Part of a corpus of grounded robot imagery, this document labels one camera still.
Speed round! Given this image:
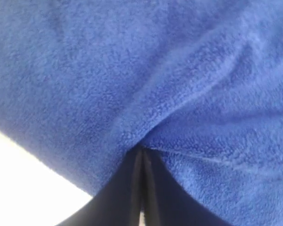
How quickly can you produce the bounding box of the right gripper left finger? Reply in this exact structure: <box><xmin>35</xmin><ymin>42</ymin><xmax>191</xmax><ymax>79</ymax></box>
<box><xmin>59</xmin><ymin>148</ymin><xmax>143</xmax><ymax>226</ymax></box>

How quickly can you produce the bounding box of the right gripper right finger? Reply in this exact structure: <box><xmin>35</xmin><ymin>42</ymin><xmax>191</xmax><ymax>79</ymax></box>
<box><xmin>142</xmin><ymin>148</ymin><xmax>229</xmax><ymax>226</ymax></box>

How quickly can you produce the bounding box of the blue microfiber cloth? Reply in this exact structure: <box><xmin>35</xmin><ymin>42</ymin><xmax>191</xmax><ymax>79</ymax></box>
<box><xmin>0</xmin><ymin>0</ymin><xmax>283</xmax><ymax>226</ymax></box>

